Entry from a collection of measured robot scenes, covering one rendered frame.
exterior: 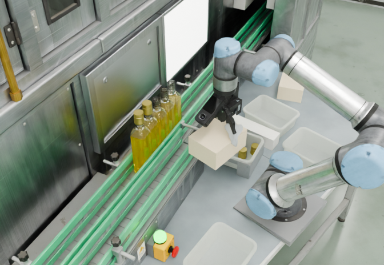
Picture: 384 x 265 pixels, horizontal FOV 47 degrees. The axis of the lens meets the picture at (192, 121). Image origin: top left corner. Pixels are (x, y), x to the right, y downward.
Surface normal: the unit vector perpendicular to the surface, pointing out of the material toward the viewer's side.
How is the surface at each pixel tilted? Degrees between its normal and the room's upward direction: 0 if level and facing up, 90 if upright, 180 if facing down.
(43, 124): 90
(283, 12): 90
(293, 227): 3
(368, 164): 84
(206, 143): 0
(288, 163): 9
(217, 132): 0
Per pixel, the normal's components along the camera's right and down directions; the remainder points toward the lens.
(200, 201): 0.00, -0.77
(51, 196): 0.89, 0.29
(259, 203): -0.64, 0.56
